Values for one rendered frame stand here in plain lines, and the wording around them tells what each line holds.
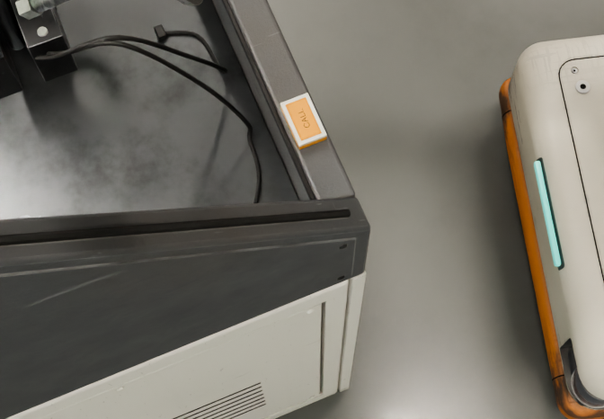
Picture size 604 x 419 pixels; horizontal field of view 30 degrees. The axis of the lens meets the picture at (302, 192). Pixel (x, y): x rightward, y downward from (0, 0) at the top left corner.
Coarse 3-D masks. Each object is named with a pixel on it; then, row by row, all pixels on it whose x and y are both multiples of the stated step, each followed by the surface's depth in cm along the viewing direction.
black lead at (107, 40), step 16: (160, 32) 129; (176, 32) 129; (192, 32) 129; (80, 48) 109; (128, 48) 108; (160, 48) 113; (208, 48) 129; (208, 64) 122; (192, 80) 116; (240, 112) 122; (256, 160) 124; (256, 192) 123
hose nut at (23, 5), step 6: (18, 0) 97; (24, 0) 96; (18, 6) 97; (24, 6) 97; (30, 6) 96; (18, 12) 97; (24, 12) 97; (30, 12) 97; (36, 12) 97; (42, 12) 97; (30, 18) 98
